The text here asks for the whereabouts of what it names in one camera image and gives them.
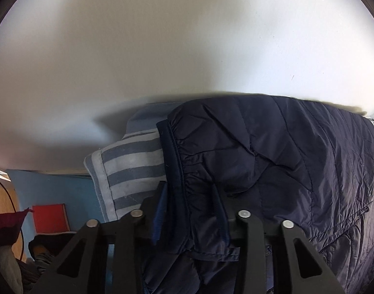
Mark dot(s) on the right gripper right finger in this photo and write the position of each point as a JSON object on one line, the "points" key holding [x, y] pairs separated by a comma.
{"points": [[296, 265]]}

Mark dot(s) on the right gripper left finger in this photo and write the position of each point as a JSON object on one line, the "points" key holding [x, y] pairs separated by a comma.
{"points": [[81, 267]]}

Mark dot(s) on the navy quilted puffer jacket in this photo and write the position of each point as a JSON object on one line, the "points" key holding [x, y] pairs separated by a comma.
{"points": [[279, 158]]}

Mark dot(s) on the blue white striped quilt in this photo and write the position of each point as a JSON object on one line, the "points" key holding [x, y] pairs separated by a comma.
{"points": [[126, 172]]}

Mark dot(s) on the light blue mat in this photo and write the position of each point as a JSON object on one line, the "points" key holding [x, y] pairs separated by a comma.
{"points": [[75, 192]]}

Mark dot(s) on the red box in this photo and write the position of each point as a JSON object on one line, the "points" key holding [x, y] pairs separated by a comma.
{"points": [[50, 219]]}

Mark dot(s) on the dark red cloth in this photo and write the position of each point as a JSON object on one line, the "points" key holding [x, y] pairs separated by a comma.
{"points": [[11, 225]]}

